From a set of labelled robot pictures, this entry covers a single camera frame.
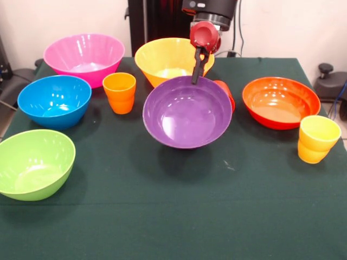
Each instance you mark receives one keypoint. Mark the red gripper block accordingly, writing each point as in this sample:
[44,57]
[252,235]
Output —
[204,36]

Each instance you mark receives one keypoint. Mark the red-orange cup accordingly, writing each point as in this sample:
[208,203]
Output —
[226,88]

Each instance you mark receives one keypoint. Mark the purple bowl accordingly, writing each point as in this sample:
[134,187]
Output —
[187,113]

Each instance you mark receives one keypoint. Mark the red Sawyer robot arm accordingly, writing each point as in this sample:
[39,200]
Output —
[211,9]

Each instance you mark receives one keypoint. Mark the large yellow-orange bowl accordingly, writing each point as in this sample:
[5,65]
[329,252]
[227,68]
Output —
[162,59]

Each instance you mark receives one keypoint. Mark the orange cup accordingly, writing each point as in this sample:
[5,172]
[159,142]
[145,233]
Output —
[119,94]

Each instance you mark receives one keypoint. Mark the shallow red-orange bowl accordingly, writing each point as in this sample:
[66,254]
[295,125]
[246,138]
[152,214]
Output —
[282,103]

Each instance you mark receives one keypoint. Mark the large pink bowl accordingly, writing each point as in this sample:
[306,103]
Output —
[81,51]

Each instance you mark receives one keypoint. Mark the dark green tablecloth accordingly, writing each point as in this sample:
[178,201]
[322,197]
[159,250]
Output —
[217,203]

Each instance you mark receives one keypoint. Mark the yellow cup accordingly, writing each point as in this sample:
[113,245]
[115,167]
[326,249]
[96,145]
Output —
[317,140]

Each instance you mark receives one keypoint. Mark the blue bowl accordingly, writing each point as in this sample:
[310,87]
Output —
[54,103]

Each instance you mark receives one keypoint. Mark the green bowl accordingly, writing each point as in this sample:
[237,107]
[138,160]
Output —
[35,165]

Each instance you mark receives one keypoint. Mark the black device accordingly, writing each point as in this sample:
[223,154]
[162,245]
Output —
[4,62]

